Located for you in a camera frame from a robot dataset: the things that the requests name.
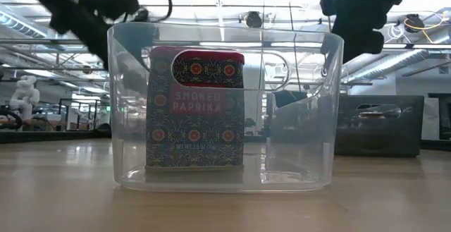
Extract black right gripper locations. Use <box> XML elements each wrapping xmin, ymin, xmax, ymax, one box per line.
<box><xmin>319</xmin><ymin>0</ymin><xmax>389</xmax><ymax>64</ymax></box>

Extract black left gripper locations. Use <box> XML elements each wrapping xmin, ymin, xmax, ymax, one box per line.
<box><xmin>48</xmin><ymin>0</ymin><xmax>118</xmax><ymax>71</ymax></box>

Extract red-lidded smoked paprika tin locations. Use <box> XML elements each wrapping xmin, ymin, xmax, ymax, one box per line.
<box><xmin>144</xmin><ymin>46</ymin><xmax>246</xmax><ymax>171</ymax></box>

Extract clear plastic bin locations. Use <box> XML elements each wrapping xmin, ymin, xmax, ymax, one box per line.
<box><xmin>106</xmin><ymin>20</ymin><xmax>345</xmax><ymax>193</ymax></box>

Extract black ceiling-hung device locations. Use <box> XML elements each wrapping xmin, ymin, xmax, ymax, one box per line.
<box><xmin>245</xmin><ymin>11</ymin><xmax>264</xmax><ymax>29</ymax></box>
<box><xmin>404</xmin><ymin>12</ymin><xmax>426</xmax><ymax>34</ymax></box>

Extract white humanoid robot figure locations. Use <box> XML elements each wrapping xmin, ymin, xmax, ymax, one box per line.
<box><xmin>9</xmin><ymin>75</ymin><xmax>41</xmax><ymax>121</ymax></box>

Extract dark translucent plastic bin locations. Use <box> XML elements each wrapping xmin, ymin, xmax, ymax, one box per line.
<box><xmin>333</xmin><ymin>94</ymin><xmax>426</xmax><ymax>158</ymax></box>

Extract silver ventilation duct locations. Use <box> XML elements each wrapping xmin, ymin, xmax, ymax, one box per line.
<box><xmin>347</xmin><ymin>47</ymin><xmax>451</xmax><ymax>87</ymax></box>

